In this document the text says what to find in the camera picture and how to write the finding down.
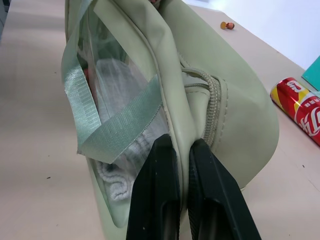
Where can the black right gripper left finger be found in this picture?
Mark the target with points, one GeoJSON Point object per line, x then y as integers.
{"type": "Point", "coordinates": [155, 190]}

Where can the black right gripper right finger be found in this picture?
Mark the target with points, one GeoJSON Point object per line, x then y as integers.
{"type": "Point", "coordinates": [215, 190]}

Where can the green pouch with clear window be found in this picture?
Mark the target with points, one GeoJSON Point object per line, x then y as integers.
{"type": "Point", "coordinates": [225, 82]}

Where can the white towel inside pouch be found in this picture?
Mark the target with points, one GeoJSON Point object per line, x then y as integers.
{"type": "Point", "coordinates": [117, 82]}

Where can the red snack can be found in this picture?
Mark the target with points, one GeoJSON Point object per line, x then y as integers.
{"type": "Point", "coordinates": [300, 105]}

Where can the small orange stamp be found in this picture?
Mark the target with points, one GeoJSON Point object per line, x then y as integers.
{"type": "Point", "coordinates": [226, 25]}

